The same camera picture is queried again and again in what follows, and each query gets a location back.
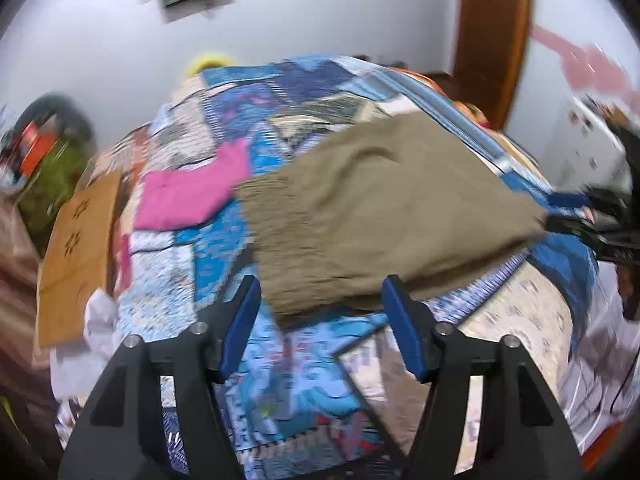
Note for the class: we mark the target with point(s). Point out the pink garment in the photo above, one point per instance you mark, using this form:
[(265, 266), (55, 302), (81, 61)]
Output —
[(192, 192)]

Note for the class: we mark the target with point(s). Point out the pink wall decoration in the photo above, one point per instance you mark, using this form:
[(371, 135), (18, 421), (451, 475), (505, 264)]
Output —
[(580, 60)]

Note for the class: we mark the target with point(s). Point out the white crumpled cloth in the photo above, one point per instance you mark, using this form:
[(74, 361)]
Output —
[(90, 345)]

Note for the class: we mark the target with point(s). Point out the yellow round object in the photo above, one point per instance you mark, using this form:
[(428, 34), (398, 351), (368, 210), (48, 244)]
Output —
[(207, 63)]

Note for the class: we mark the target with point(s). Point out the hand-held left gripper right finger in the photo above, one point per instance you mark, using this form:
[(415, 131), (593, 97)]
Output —
[(404, 325)]

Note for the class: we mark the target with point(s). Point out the white cabinet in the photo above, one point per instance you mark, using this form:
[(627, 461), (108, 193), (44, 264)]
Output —
[(590, 145)]

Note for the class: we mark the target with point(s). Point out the blue patchwork printed blanket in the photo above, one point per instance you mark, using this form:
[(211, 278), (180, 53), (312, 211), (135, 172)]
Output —
[(300, 360)]

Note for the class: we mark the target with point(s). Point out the brown cardboard box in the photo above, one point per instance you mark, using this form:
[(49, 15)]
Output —
[(75, 255)]

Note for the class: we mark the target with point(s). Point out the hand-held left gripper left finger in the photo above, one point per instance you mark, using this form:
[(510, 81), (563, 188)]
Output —
[(239, 321)]

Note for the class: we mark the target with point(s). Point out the wooden door frame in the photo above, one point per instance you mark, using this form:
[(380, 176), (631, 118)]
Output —
[(492, 40)]

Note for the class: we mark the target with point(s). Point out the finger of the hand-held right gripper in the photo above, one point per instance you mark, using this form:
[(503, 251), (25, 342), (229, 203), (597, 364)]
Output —
[(567, 224)]

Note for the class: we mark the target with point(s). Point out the olive green pants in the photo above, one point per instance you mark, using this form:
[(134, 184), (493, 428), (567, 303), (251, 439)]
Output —
[(380, 210)]

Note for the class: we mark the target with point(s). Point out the green and orange clutter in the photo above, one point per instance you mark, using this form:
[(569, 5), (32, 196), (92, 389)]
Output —
[(45, 160)]

